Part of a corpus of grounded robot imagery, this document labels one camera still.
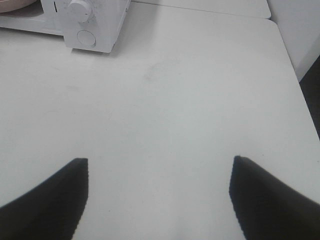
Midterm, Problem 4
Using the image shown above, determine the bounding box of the pink plate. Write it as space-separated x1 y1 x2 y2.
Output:
0 0 37 13

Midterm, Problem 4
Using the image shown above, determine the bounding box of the white microwave oven body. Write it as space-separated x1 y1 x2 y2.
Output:
0 0 131 53

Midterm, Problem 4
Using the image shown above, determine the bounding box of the round white door button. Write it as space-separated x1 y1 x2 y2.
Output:
77 30 97 47

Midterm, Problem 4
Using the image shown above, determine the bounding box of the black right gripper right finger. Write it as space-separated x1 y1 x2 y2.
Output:
229 156 320 240

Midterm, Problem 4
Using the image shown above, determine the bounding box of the lower white timer knob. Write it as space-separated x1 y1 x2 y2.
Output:
67 0 92 23

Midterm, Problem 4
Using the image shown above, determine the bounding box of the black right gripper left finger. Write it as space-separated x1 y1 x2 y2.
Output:
0 158 88 240

